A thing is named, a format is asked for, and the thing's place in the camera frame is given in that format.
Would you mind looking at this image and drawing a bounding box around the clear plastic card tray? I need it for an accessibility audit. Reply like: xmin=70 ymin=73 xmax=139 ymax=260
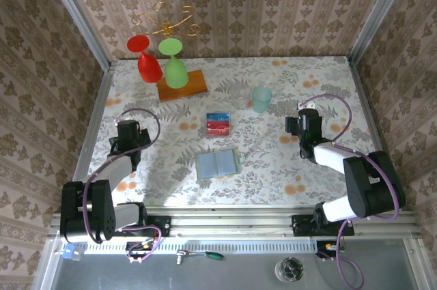
xmin=205 ymin=111 xmax=234 ymax=139

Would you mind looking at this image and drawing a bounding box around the pale green card holder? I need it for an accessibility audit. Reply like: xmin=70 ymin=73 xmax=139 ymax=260
xmin=194 ymin=147 xmax=242 ymax=181

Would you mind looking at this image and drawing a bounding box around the teal plastic cup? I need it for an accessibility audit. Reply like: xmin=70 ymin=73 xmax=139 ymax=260
xmin=251 ymin=86 xmax=273 ymax=114

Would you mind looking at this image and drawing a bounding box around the clear plastic cup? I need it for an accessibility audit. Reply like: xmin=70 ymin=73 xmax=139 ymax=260
xmin=229 ymin=82 xmax=252 ymax=111

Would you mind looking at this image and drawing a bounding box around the red plastic wine glass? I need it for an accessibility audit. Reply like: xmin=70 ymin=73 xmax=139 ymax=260
xmin=126 ymin=34 xmax=164 ymax=83

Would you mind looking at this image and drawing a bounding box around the green plastic wine glass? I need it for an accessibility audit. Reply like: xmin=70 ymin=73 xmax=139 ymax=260
xmin=158 ymin=38 xmax=189 ymax=89

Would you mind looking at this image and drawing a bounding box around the brown wooden rack base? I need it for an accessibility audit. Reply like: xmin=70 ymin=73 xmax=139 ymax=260
xmin=156 ymin=69 xmax=209 ymax=102

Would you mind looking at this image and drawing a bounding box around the round clear glass jar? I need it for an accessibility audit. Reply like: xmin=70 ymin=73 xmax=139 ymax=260
xmin=274 ymin=257 xmax=305 ymax=283

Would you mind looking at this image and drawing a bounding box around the grey metal shelf panel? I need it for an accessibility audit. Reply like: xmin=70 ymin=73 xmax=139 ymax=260
xmin=32 ymin=230 xmax=437 ymax=290

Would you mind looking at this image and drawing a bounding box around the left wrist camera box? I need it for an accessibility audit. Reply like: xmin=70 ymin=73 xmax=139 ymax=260
xmin=117 ymin=119 xmax=141 ymax=136

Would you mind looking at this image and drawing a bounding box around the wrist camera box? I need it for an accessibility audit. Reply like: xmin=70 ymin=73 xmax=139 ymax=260
xmin=117 ymin=119 xmax=141 ymax=136
xmin=297 ymin=100 xmax=322 ymax=127

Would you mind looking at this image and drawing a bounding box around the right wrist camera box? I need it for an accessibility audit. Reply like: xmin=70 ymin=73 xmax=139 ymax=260
xmin=297 ymin=100 xmax=322 ymax=127

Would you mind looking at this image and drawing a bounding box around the aluminium left table rail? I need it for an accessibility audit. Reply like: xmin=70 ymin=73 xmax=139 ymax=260
xmin=63 ymin=61 xmax=117 ymax=214

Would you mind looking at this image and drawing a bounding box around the aluminium table rail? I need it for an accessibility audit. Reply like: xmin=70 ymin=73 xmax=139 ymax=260
xmin=63 ymin=61 xmax=117 ymax=214
xmin=347 ymin=57 xmax=403 ymax=212

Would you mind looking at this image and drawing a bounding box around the aluminium right table rail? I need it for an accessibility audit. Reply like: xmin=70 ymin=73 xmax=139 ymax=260
xmin=347 ymin=57 xmax=403 ymax=212

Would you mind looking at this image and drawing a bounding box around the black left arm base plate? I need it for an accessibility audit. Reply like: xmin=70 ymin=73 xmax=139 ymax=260
xmin=111 ymin=215 xmax=171 ymax=238

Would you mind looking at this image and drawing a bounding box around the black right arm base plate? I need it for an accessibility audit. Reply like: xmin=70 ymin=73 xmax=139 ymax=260
xmin=292 ymin=214 xmax=355 ymax=237

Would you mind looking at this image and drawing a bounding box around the black power connector with wires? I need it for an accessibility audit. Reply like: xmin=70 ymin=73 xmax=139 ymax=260
xmin=315 ymin=240 xmax=346 ymax=263
xmin=124 ymin=240 xmax=160 ymax=265

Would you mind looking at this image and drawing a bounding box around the gold wire glass rack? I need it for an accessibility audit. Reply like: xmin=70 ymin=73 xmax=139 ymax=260
xmin=132 ymin=1 xmax=201 ymax=39

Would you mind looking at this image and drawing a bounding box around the perforated white cable duct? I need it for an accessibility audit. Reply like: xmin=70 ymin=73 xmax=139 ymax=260
xmin=83 ymin=238 xmax=320 ymax=255

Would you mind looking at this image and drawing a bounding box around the aluminium left frame post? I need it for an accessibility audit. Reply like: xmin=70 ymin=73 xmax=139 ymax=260
xmin=39 ymin=0 xmax=115 ymax=72

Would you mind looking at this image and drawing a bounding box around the aluminium frame post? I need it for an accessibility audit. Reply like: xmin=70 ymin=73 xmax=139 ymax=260
xmin=347 ymin=0 xmax=417 ymax=68
xmin=39 ymin=0 xmax=115 ymax=72

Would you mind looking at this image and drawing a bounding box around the green-handled ratchet wrench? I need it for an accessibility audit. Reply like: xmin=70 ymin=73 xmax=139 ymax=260
xmin=175 ymin=250 xmax=225 ymax=266

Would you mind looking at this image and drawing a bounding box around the aluminium right frame post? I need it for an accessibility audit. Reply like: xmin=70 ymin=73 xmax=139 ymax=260
xmin=347 ymin=0 xmax=417 ymax=68

